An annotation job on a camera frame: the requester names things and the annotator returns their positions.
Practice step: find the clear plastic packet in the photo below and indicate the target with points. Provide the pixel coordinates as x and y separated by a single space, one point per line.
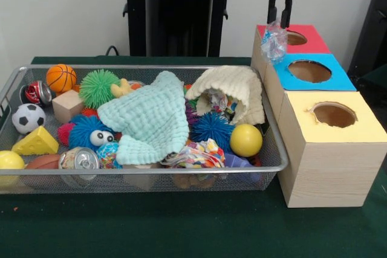
273 43

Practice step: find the cream waffle cloth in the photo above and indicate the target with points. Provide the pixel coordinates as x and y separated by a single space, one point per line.
229 81

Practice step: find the mint waffle cloth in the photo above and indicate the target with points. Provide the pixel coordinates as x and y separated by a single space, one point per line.
151 119

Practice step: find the yellow foam cheese wedge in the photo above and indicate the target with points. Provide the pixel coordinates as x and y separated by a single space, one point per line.
36 141

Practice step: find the silver mesh bin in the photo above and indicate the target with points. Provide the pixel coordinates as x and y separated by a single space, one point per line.
273 155

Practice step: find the wooden box with three holes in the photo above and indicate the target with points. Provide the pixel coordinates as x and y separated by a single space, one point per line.
332 173

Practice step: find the dark green table cloth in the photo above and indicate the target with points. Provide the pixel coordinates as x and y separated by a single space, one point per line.
378 78
181 224

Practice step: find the yellow plastic ball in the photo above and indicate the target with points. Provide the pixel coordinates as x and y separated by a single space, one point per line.
246 140

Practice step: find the green spiky ball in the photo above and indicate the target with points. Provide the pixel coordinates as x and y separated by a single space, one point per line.
99 88

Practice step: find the orange toy basketball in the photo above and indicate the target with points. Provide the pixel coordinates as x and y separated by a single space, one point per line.
61 78

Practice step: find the blue spiky ball with eyes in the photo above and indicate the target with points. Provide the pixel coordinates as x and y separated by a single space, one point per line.
83 131

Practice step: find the silver drink can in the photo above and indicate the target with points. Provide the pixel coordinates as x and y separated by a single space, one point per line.
80 159

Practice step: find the plush soccer ball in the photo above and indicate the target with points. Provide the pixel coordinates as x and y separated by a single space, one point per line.
28 118

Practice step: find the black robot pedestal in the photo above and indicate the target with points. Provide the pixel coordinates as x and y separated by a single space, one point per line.
175 13

